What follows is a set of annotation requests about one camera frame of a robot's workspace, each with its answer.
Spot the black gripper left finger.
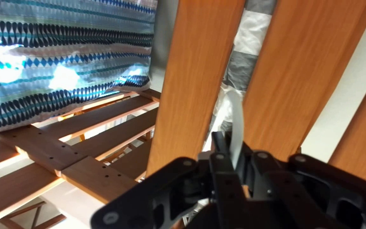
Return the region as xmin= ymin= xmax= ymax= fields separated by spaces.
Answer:
xmin=90 ymin=131 xmax=234 ymax=229

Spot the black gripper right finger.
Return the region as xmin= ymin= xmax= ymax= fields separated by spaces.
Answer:
xmin=238 ymin=143 xmax=366 ymax=229

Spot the white plastic hanger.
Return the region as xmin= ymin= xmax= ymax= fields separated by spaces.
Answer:
xmin=225 ymin=89 xmax=244 ymax=167

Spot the grey white striped mattress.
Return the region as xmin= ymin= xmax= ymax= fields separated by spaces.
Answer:
xmin=207 ymin=0 xmax=277 ymax=141

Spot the blue patterned bedspread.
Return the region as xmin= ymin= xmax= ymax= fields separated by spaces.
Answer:
xmin=0 ymin=0 xmax=158 ymax=132

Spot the wooden bunk bed frame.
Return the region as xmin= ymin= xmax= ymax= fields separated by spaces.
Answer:
xmin=0 ymin=0 xmax=366 ymax=229

